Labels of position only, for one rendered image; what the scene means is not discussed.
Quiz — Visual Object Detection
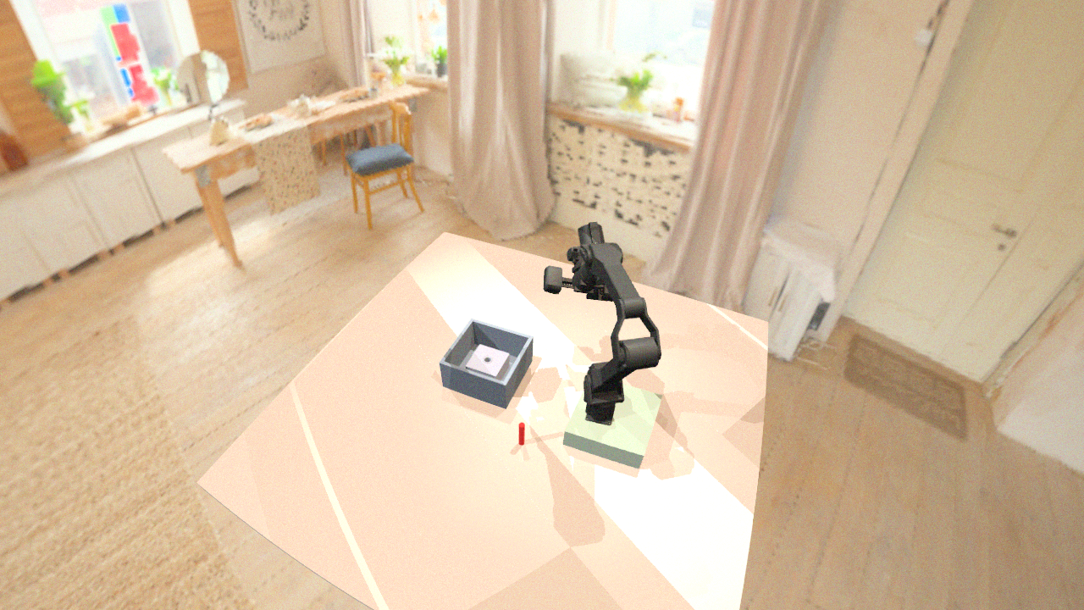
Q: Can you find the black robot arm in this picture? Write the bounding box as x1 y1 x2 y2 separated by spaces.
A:
567 222 661 425

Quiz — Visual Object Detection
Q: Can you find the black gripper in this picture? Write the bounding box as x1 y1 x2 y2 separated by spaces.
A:
543 262 612 302

